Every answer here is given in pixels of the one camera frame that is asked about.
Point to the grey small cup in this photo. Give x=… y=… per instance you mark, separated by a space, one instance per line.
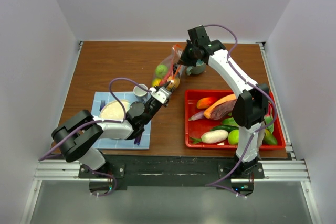
x=140 y=91

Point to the silver grey fish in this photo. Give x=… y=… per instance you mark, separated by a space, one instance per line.
x=260 y=140

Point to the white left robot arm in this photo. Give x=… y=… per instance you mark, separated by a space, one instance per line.
x=76 y=137

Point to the blue knife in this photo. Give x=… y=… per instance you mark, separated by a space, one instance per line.
x=137 y=140

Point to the red plastic tray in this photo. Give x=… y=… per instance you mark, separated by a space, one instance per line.
x=195 y=129

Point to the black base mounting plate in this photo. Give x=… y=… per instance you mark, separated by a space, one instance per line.
x=122 y=171

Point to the orange toy fruit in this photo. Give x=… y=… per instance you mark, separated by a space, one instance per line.
x=175 y=82

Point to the blue checked placemat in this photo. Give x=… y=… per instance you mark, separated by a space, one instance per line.
x=109 y=144

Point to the purple eggplant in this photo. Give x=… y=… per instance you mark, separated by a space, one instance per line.
x=199 y=115

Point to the cream and blue plate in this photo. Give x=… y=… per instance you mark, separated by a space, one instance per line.
x=112 y=111

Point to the green lime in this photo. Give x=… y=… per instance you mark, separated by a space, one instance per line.
x=161 y=70

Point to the pink dragon fruit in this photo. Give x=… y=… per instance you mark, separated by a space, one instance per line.
x=268 y=120

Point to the red chili pepper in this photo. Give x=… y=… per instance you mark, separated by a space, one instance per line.
x=167 y=78

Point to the yellow lemon toy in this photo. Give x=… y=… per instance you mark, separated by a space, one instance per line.
x=156 y=82

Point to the teal ceramic mug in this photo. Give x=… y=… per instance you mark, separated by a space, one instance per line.
x=197 y=69

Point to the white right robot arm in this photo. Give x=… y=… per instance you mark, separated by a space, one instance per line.
x=252 y=98

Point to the white radish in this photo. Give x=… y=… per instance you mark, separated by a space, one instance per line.
x=215 y=136

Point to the orange yellow mango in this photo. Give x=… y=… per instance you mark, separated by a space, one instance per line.
x=206 y=102

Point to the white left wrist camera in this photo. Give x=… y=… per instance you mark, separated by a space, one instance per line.
x=162 y=94

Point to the green apple right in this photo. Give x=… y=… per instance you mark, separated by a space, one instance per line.
x=233 y=137

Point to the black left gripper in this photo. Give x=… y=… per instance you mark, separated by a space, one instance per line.
x=164 y=85

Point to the clear orange zip top bag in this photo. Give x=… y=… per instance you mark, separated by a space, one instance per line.
x=169 y=71

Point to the green pepper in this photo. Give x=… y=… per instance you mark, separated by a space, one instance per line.
x=227 y=128

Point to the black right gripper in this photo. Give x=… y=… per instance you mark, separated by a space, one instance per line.
x=184 y=59

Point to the blue fork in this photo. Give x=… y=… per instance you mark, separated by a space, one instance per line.
x=102 y=104

